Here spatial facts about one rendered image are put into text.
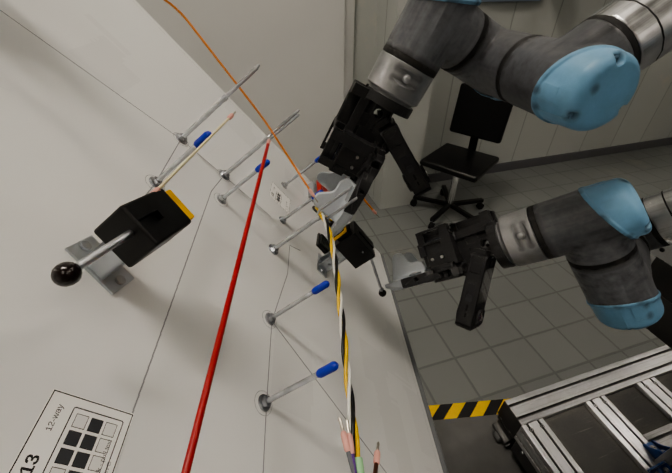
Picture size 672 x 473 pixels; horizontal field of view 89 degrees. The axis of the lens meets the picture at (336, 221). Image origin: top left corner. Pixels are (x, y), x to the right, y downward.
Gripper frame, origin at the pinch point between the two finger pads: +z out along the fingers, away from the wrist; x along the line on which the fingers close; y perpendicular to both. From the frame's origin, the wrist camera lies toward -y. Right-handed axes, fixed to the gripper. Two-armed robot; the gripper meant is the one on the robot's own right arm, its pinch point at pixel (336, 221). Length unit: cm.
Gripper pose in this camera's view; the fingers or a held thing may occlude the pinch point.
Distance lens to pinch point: 54.5
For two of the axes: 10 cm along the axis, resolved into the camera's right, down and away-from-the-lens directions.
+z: -4.5, 7.8, 4.3
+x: -0.1, 4.8, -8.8
